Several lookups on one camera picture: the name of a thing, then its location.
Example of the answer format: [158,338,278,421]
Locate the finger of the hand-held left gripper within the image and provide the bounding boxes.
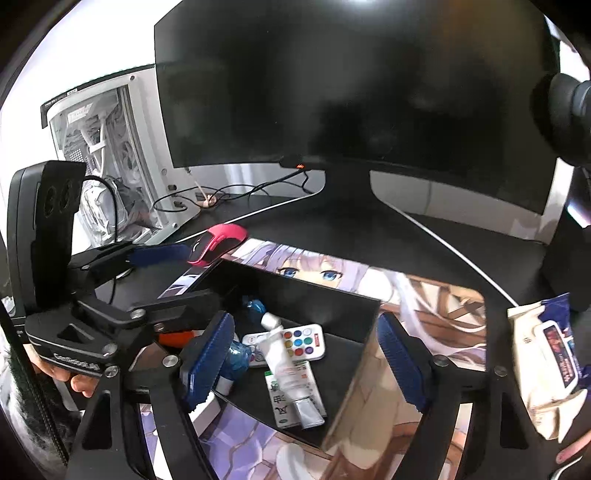
[78,291,222,330]
[67,244,192,301]

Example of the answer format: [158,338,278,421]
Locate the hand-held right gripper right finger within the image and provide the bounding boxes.
[376,314,555,480]

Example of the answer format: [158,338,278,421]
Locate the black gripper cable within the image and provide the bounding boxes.
[82,176,122,243]

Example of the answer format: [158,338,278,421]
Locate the orange-capped white bottle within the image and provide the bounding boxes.
[157,329,197,350]

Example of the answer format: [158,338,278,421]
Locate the pink object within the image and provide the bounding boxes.
[555,438,588,467]

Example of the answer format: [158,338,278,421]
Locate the white computer case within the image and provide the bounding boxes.
[41,65,204,245]

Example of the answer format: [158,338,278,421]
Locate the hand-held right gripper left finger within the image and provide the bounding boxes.
[65,311,236,480]

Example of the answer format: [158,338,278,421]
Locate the black desk cable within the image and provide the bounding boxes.
[152,170,326,213]

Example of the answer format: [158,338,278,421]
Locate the white medicine box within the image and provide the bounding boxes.
[264,361,328,430]

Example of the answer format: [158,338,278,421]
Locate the wet wipes pack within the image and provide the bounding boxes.
[507,293,583,439]

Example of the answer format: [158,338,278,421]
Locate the printed desk mat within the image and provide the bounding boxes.
[139,237,490,480]

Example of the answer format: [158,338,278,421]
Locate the blue small bottle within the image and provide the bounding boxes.
[222,295,269,393]

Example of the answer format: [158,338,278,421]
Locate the person's left hand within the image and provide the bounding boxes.
[30,344,105,398]

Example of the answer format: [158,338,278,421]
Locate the pink computer mouse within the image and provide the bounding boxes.
[187,223,249,267]

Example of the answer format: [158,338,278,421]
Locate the black curved monitor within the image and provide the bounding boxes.
[153,0,561,217]

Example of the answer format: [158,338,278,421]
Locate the black storage box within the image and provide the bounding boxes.
[139,258,384,450]

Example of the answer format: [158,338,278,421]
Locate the white cream tube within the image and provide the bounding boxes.
[256,312,326,429]

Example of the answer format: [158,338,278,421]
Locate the braided black cable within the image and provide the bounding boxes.
[0,305,70,476]

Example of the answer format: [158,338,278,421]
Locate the white remote with coloured buttons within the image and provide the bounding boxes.
[242,324,328,369]

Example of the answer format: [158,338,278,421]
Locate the white cable with clip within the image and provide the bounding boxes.
[187,168,220,208]

